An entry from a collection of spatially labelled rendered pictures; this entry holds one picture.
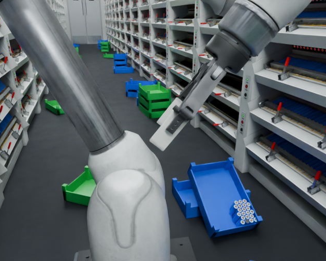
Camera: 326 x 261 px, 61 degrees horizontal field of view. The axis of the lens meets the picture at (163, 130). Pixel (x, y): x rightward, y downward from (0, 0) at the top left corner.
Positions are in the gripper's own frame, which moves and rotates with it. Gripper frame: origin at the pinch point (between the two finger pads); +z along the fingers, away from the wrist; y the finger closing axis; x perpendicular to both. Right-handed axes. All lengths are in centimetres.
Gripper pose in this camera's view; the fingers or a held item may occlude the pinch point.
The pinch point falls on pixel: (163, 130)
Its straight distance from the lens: 53.7
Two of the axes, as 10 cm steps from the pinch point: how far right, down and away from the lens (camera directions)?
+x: -7.8, -6.1, -1.1
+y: 0.7, -2.6, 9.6
